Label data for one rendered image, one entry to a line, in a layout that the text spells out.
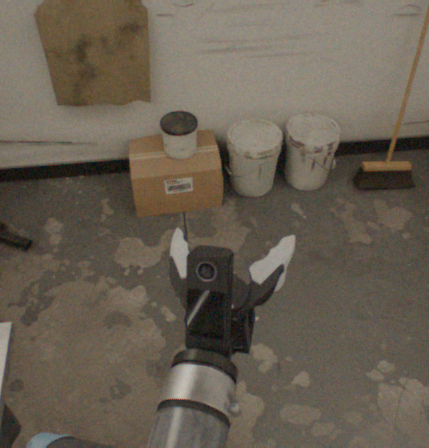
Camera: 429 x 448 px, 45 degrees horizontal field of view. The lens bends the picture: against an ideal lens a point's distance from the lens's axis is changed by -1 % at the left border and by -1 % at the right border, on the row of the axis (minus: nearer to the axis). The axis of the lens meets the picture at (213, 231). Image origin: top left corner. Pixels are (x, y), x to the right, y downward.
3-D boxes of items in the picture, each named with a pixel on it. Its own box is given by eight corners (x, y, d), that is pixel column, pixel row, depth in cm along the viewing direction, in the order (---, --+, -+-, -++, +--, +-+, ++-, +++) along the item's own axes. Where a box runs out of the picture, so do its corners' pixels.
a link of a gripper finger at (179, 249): (165, 260, 71) (190, 309, 65) (156, 231, 67) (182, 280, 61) (186, 251, 72) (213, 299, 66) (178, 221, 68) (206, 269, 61)
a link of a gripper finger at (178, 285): (161, 268, 65) (187, 319, 59) (158, 260, 63) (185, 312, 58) (196, 253, 65) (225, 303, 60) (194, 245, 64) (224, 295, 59)
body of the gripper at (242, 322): (200, 307, 67) (177, 394, 59) (189, 265, 61) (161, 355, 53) (259, 313, 65) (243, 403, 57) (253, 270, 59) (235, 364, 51)
